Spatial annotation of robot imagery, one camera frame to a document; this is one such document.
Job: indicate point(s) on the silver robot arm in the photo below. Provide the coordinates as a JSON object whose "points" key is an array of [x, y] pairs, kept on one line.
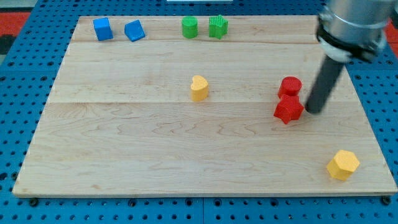
{"points": [[350, 29]]}

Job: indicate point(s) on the yellow heart block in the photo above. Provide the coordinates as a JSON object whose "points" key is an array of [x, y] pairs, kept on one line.
{"points": [[199, 88]]}

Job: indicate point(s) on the yellow hexagon block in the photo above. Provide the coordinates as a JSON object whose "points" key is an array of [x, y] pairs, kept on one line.
{"points": [[343, 165]]}

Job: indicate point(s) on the light wooden board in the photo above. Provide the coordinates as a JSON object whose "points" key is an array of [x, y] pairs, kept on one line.
{"points": [[119, 121]]}

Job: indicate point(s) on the green star block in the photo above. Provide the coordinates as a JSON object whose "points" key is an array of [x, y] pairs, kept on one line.
{"points": [[217, 26]]}

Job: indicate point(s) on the green cylinder block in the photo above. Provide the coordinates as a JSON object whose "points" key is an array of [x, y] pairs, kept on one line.
{"points": [[189, 27]]}

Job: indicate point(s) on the red star block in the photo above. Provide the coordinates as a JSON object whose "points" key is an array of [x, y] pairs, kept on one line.
{"points": [[289, 108]]}

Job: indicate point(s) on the red cylinder block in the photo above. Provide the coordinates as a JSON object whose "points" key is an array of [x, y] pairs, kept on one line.
{"points": [[290, 86]]}

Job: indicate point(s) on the blue wedge block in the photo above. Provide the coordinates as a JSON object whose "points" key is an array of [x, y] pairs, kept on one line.
{"points": [[134, 30]]}

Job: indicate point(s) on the blue cube block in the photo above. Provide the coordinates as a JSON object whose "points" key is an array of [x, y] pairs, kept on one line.
{"points": [[102, 29]]}

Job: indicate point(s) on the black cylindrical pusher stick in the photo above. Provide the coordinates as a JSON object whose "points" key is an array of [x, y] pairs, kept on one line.
{"points": [[323, 85]]}

